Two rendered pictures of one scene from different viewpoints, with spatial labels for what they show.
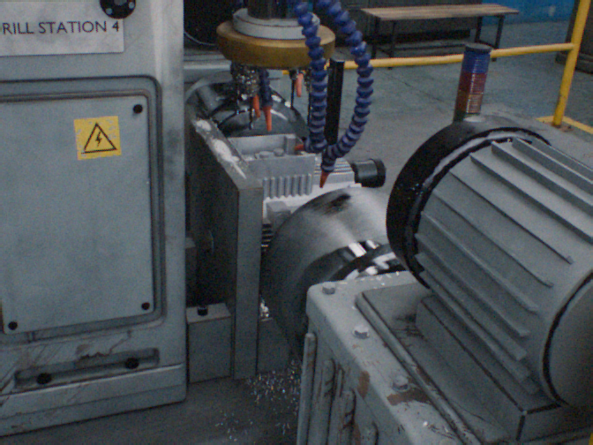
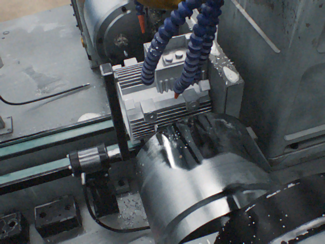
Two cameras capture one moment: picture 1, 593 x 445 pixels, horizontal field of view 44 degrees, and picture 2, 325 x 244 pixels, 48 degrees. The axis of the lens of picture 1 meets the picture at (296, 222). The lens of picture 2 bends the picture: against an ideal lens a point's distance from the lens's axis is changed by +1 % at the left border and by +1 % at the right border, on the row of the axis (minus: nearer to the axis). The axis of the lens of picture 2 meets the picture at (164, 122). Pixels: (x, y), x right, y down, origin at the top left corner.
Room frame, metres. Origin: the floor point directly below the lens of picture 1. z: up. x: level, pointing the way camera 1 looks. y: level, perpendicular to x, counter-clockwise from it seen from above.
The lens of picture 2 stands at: (1.79, 0.11, 1.66)
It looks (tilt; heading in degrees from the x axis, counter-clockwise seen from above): 48 degrees down; 188
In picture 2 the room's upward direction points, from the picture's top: 4 degrees counter-clockwise
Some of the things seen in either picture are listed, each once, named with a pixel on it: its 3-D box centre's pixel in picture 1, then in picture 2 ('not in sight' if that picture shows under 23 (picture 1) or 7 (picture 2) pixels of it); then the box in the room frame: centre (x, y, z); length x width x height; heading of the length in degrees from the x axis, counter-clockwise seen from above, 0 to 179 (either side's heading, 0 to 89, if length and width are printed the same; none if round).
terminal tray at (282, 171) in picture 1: (269, 167); (175, 63); (1.13, 0.05, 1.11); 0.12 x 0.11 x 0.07; 112
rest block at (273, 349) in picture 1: (266, 331); not in sight; (1.02, 0.04, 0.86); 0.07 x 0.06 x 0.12; 22
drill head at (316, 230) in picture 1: (381, 315); (126, 13); (0.82, -0.12, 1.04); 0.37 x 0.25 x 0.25; 22
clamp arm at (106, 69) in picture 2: (332, 124); (116, 118); (1.32, -0.05, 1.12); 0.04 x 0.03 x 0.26; 112
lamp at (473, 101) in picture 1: (469, 99); not in sight; (1.63, -0.37, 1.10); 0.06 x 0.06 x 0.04
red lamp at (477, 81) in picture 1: (472, 79); not in sight; (1.63, -0.37, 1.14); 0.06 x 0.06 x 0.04
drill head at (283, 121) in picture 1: (235, 134); (213, 204); (1.45, 0.14, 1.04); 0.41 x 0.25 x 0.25; 22
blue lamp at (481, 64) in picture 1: (476, 59); not in sight; (1.63, -0.37, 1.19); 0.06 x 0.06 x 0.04
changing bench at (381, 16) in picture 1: (438, 35); not in sight; (6.34, -1.09, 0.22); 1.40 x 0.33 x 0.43; 118
